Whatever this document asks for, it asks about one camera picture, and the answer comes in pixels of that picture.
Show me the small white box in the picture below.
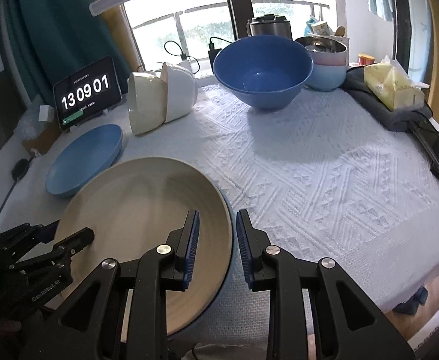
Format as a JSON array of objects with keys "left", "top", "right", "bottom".
[{"left": 38, "top": 105, "right": 55, "bottom": 123}]

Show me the cardboard box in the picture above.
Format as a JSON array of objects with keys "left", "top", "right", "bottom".
[{"left": 22, "top": 120, "right": 62, "bottom": 157}]

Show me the cream bowl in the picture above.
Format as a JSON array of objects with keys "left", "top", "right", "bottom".
[{"left": 127, "top": 72, "right": 167, "bottom": 136}]

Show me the teal curtain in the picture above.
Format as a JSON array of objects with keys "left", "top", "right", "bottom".
[{"left": 0, "top": 0, "right": 131, "bottom": 105}]

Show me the yellow tissue pack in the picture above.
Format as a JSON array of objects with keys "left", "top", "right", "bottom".
[{"left": 363, "top": 55, "right": 429, "bottom": 112}]

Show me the tablet showing clock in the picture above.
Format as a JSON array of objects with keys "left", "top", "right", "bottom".
[{"left": 53, "top": 56, "right": 122, "bottom": 131}]

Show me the large dark blue bowl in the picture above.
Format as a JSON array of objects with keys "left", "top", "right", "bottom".
[{"left": 213, "top": 35, "right": 314, "bottom": 111}]

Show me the yellow curtain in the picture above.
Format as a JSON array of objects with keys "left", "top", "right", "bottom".
[{"left": 101, "top": 5, "right": 145, "bottom": 72}]

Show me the dark grey cloth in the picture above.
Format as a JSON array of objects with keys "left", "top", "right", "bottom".
[{"left": 340, "top": 66, "right": 433, "bottom": 132}]

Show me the black power bank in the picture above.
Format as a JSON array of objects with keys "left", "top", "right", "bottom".
[{"left": 208, "top": 41, "right": 222, "bottom": 67}]

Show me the black charging cable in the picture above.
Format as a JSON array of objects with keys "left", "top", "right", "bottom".
[{"left": 163, "top": 39, "right": 201, "bottom": 74}]

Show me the light blue plate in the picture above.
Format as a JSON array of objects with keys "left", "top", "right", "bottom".
[{"left": 45, "top": 124, "right": 123, "bottom": 197}]

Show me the white strawberry bowl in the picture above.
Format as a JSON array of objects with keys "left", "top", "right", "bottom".
[{"left": 161, "top": 63, "right": 197, "bottom": 123}]

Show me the pink bowl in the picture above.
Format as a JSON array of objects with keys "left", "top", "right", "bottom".
[{"left": 306, "top": 45, "right": 349, "bottom": 66}]

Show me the steel tumbler mug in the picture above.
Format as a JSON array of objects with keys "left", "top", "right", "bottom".
[{"left": 246, "top": 14, "right": 293, "bottom": 40}]

